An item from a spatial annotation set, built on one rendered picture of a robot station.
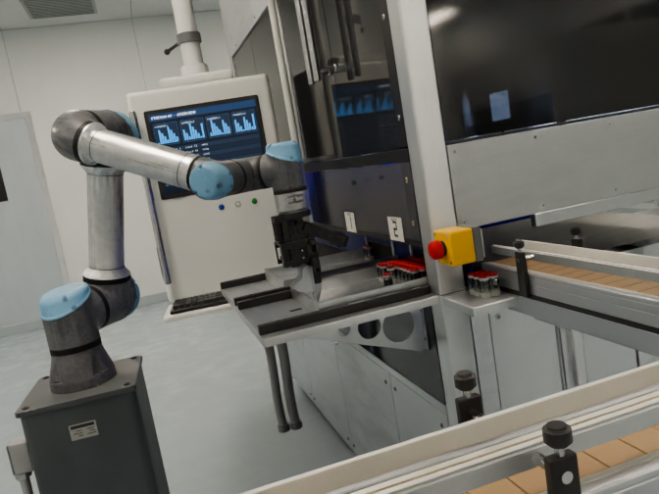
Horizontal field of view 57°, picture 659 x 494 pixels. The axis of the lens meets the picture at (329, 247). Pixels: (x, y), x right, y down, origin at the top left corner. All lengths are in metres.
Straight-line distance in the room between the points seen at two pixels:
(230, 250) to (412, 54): 1.16
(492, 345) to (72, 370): 0.97
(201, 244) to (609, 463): 1.83
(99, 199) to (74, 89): 5.30
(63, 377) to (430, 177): 0.95
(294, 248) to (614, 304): 0.64
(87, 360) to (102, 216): 0.35
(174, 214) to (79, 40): 4.84
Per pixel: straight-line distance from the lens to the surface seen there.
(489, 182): 1.41
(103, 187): 1.58
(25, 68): 6.94
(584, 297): 1.14
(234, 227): 2.23
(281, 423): 2.53
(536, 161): 1.47
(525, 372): 1.53
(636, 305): 1.06
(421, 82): 1.34
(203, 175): 1.24
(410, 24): 1.36
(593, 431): 0.56
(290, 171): 1.32
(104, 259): 1.61
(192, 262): 2.25
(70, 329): 1.54
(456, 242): 1.26
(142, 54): 6.90
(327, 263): 1.95
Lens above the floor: 1.22
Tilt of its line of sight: 8 degrees down
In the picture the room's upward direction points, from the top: 10 degrees counter-clockwise
